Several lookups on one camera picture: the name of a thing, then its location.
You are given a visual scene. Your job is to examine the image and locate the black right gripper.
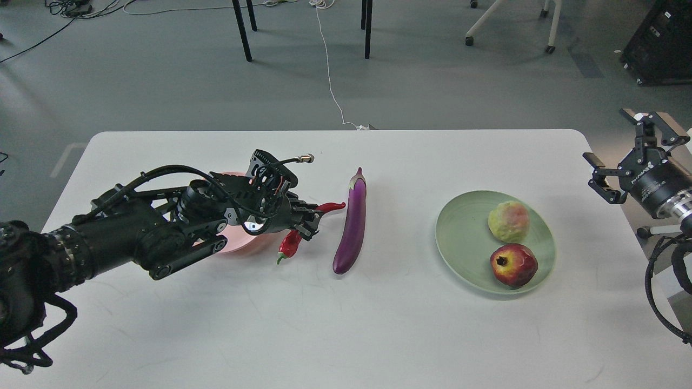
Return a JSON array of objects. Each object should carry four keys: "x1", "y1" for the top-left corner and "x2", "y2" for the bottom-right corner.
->
[{"x1": 582, "y1": 108, "x2": 691, "y2": 219}]

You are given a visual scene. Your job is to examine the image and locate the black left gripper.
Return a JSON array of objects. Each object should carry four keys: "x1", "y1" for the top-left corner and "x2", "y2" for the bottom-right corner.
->
[{"x1": 238, "y1": 187, "x2": 322, "y2": 241}]

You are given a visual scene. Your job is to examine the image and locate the red chili pepper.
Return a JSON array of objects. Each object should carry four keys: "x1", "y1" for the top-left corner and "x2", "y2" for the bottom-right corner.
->
[{"x1": 277, "y1": 202, "x2": 346, "y2": 264}]

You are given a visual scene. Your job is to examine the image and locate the green pink guava fruit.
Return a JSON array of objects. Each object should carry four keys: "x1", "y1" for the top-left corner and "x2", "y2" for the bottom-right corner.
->
[{"x1": 487, "y1": 201, "x2": 530, "y2": 243}]

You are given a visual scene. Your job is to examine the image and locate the red pomegranate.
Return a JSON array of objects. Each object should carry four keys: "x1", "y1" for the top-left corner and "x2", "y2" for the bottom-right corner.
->
[{"x1": 490, "y1": 243, "x2": 538, "y2": 289}]

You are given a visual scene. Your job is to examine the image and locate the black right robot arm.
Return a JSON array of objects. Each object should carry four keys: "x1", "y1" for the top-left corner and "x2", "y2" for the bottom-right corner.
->
[{"x1": 583, "y1": 108, "x2": 691, "y2": 344}]

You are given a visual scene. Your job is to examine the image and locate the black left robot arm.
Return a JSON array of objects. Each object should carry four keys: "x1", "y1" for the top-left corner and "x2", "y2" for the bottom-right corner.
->
[{"x1": 1, "y1": 150, "x2": 322, "y2": 374}]

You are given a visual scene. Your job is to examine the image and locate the purple eggplant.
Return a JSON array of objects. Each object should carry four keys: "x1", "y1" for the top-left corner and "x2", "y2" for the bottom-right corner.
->
[{"x1": 332, "y1": 167, "x2": 367, "y2": 275}]

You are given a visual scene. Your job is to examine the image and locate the black equipment case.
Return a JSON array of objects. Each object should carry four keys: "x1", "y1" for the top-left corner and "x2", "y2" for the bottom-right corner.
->
[{"x1": 620, "y1": 1, "x2": 691, "y2": 86}]

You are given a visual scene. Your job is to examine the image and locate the white chair base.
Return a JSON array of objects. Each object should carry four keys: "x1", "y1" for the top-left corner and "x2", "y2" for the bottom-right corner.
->
[{"x1": 462, "y1": 1, "x2": 564, "y2": 55}]

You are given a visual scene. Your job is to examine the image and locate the green plate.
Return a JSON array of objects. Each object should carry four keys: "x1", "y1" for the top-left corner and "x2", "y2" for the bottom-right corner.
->
[{"x1": 435, "y1": 190, "x2": 557, "y2": 298}]

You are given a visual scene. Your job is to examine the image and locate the black table legs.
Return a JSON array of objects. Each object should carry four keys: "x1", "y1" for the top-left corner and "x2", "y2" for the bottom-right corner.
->
[{"x1": 232, "y1": 0, "x2": 374, "y2": 62}]

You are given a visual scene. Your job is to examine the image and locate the white floor cable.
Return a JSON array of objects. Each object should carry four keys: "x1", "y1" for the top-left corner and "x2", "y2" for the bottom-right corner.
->
[{"x1": 308, "y1": 0, "x2": 371, "y2": 131}]

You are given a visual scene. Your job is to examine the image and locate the black floor cables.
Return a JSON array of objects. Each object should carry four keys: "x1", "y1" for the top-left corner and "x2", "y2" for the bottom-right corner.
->
[{"x1": 0, "y1": 0, "x2": 136, "y2": 63}]

